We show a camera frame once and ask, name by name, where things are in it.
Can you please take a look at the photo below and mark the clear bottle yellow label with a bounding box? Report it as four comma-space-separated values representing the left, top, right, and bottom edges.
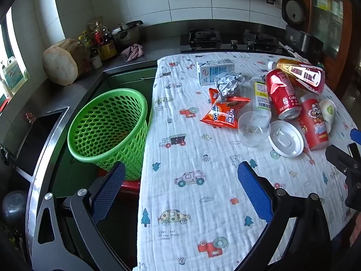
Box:
250, 77, 272, 119

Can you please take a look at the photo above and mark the round wooden chopping block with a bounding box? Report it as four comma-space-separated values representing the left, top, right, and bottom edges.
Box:
42, 38, 91, 86

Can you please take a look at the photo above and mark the white blue milk carton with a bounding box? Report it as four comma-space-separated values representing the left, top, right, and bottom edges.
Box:
196, 59, 235, 86

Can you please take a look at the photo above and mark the steel pressure cooker pot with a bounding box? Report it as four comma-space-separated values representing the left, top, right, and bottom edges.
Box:
111, 20, 144, 48

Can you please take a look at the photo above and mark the steel kitchen sink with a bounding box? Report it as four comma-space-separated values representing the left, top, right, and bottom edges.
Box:
15, 107, 69, 184

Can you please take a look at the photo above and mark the dark round bowl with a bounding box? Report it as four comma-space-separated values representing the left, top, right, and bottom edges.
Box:
2, 190, 29, 226

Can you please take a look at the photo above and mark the white plastic lid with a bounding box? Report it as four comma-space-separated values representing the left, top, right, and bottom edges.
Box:
269, 120, 304, 158

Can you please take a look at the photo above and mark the black gas stove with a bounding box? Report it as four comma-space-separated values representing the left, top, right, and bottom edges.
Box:
180, 28, 294, 55

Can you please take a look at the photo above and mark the green plastic mesh basket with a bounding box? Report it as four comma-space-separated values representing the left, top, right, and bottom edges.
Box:
67, 88, 148, 181

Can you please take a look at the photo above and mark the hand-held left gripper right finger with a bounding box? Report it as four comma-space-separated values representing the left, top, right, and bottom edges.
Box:
237, 161, 332, 271

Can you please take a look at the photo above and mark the clear plastic cup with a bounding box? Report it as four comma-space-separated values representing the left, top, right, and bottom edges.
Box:
238, 111, 271, 148

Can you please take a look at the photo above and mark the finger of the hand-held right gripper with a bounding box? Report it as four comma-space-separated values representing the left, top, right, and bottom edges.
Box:
350, 128, 361, 147
325, 143, 361, 210

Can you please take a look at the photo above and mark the orange snack packet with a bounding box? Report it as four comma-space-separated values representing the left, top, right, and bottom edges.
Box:
200, 96, 251, 130
209, 87, 223, 110

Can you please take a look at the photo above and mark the orange tea bottle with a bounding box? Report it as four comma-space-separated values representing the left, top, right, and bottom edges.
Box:
267, 58, 326, 95

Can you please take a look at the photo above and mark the small white cup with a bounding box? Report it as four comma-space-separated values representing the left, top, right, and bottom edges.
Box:
319, 99, 337, 133

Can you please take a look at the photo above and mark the black rice cooker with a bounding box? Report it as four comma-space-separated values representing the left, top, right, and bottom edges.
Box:
282, 0, 324, 54

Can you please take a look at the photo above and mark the small white jar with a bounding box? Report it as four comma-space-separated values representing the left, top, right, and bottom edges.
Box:
90, 51, 103, 70

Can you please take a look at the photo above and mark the silver foil wrapper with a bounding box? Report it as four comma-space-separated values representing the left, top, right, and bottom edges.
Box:
215, 72, 245, 98

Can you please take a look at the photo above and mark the yellow label oil bottle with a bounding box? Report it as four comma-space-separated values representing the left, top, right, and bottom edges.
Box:
97, 23, 117, 61

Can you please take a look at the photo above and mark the red plastic stool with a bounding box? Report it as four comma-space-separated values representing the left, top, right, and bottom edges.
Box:
97, 169, 141, 191

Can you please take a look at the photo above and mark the red cartoon drink can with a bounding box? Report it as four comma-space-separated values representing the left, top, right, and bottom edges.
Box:
297, 93, 330, 151

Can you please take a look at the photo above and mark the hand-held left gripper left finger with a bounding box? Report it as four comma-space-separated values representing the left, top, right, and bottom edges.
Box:
32, 161, 127, 271

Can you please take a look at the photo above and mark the printed cartoon car cloth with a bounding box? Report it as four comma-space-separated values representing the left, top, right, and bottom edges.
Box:
132, 52, 359, 271

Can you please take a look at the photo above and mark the red cola can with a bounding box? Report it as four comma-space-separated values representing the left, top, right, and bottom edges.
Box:
265, 69, 303, 121

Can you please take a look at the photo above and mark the pink dish rag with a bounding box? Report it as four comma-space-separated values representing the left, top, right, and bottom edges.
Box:
121, 44, 145, 62

